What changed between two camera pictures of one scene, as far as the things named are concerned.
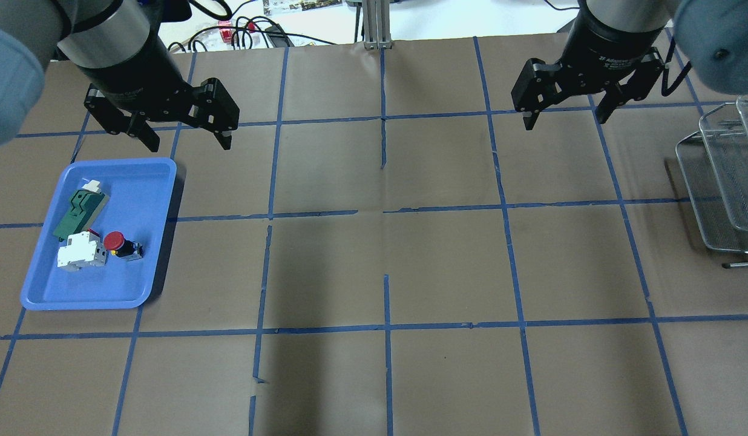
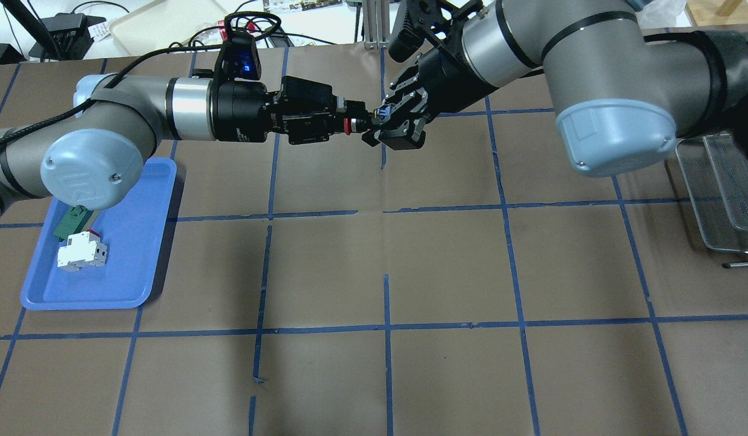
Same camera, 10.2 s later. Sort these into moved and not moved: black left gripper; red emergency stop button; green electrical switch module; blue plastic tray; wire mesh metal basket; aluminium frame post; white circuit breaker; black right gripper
Moved: red emergency stop button; black right gripper; black left gripper
Not moved: wire mesh metal basket; aluminium frame post; green electrical switch module; blue plastic tray; white circuit breaker
